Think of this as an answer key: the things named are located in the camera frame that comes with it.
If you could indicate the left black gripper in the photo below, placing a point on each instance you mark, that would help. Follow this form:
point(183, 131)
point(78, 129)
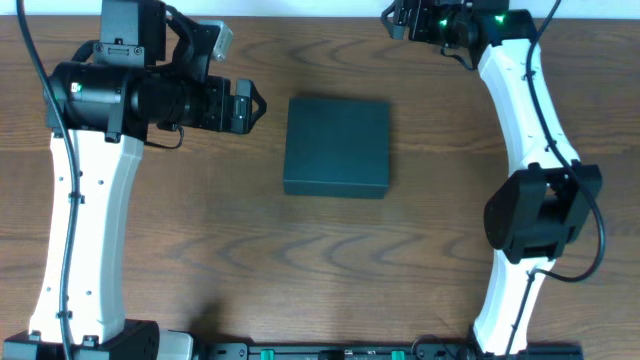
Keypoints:
point(239, 106)

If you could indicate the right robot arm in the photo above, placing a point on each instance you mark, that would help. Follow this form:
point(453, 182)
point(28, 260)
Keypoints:
point(549, 193)

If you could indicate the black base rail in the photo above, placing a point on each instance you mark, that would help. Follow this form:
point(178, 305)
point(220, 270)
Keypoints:
point(380, 352)

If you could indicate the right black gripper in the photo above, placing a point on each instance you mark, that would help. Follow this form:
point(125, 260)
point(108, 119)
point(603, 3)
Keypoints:
point(403, 15)

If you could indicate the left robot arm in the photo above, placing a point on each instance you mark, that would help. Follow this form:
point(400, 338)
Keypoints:
point(100, 106)

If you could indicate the black gift box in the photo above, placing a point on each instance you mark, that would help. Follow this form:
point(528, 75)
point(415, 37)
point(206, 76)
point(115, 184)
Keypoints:
point(337, 148)

